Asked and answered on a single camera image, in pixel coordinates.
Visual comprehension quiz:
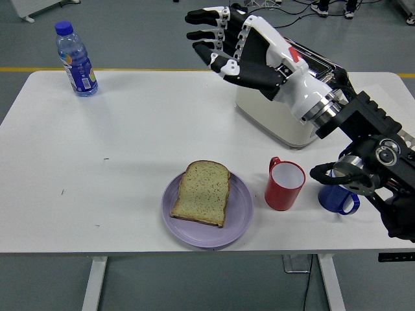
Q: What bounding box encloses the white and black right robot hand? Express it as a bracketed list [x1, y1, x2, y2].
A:
[184, 5, 335, 121]

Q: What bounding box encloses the cream and chrome toaster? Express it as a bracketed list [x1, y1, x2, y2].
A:
[235, 36, 350, 150]

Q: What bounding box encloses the brown bread slice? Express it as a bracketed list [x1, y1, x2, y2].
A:
[171, 160, 231, 229]

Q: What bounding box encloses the lilac round plate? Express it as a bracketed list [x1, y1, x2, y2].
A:
[161, 170, 254, 249]

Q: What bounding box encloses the person's foot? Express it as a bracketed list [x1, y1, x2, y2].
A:
[342, 0, 359, 19]
[310, 0, 329, 17]

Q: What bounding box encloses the red mug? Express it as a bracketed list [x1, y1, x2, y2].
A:
[264, 156, 307, 212]

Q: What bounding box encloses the blue mug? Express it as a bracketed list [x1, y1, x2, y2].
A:
[318, 168, 361, 216]

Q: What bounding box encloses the white equipment base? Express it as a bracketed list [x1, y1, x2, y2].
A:
[394, 0, 415, 25]

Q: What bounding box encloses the blue-capped plastic water bottle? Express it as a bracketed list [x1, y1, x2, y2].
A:
[54, 21, 99, 98]

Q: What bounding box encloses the white panel stand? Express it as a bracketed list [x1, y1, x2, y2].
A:
[9, 0, 80, 23]

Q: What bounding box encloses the white table leg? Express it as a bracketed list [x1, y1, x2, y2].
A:
[317, 254, 347, 311]
[80, 255, 108, 311]

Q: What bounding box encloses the black table control panel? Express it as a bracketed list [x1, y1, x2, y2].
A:
[377, 251, 415, 262]

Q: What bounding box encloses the black floor cable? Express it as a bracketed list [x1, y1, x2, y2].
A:
[248, 5, 314, 30]

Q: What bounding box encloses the white wire frame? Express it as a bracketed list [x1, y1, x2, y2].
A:
[244, 0, 283, 9]

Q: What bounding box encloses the clear plastic under-table bracket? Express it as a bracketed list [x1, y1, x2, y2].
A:
[281, 254, 312, 273]

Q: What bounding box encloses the thin black hanging cable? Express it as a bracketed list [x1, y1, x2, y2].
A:
[302, 255, 314, 311]

